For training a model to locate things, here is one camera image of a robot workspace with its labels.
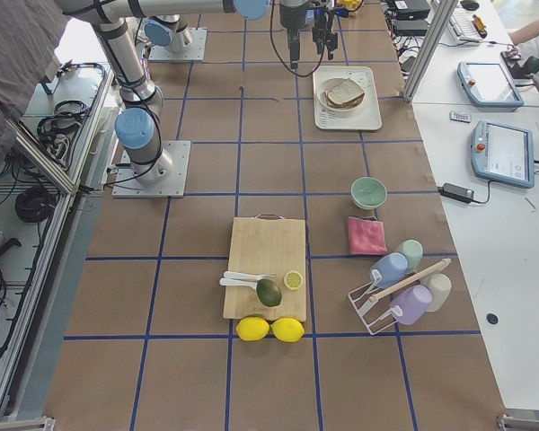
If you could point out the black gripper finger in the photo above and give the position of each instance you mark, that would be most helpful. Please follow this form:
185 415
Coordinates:
293 44

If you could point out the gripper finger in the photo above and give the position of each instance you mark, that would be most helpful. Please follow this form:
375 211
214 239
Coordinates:
318 39
331 44

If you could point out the round cream plate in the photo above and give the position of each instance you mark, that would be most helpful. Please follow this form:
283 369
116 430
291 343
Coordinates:
327 84

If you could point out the bread slice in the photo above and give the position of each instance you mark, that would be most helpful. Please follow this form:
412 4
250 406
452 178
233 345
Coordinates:
343 100
347 85

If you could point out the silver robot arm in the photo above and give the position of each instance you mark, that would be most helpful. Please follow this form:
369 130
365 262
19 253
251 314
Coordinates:
137 127

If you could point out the bread slice under egg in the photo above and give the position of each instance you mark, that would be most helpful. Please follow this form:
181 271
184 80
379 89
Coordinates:
343 100

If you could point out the cream bear tray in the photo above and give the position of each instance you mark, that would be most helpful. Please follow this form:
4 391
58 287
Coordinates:
366 116

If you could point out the small white card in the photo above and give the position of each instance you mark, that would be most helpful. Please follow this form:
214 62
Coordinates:
459 116

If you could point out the green bowl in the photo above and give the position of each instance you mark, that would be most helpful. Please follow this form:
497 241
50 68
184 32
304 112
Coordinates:
368 193

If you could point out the far teach pendant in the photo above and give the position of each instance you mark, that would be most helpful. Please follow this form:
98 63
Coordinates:
488 85

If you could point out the teach pendant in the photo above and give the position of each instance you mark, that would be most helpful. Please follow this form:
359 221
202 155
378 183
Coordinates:
503 153
488 85

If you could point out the black power adapter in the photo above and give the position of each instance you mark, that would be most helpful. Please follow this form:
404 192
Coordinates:
455 192

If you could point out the pink cloth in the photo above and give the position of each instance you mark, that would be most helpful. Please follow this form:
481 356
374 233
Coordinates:
366 237

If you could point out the wooden cutting board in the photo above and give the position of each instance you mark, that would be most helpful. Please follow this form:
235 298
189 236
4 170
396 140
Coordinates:
266 246

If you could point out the near teach pendant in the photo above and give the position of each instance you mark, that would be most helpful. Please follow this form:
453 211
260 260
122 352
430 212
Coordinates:
503 153

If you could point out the green cup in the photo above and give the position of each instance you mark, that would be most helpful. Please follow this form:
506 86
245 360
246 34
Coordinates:
412 250

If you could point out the blue cup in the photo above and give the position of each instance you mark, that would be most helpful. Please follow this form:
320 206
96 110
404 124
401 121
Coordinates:
388 270

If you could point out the half lemon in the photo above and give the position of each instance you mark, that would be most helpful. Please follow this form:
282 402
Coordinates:
293 280

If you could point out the white plastic fork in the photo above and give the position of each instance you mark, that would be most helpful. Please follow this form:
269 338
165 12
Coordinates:
246 276

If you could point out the white plastic knife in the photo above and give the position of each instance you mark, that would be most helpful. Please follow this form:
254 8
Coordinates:
234 282

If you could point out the avocado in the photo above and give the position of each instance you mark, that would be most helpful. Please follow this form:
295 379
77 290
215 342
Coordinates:
268 292

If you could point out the cream cup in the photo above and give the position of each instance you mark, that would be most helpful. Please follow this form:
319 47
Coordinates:
439 286

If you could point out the grey fabric cover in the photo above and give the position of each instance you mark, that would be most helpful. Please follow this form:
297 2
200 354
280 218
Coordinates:
29 33

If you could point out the purple cup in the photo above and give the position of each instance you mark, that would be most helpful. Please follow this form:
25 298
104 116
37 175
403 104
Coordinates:
409 305

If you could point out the right whole lemon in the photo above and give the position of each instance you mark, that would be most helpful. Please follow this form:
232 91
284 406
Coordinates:
287 329

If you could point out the whole lemon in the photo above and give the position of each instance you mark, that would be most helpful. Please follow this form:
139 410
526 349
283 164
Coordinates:
252 328
287 329

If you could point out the left whole lemon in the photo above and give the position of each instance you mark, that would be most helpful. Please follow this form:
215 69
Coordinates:
252 328

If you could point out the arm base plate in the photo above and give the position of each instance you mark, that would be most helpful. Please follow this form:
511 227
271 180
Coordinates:
164 179
174 47

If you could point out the aluminium frame post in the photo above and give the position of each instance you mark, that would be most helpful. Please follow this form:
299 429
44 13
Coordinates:
421 64

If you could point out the white wire cup rack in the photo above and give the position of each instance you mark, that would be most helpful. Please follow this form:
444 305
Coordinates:
372 305

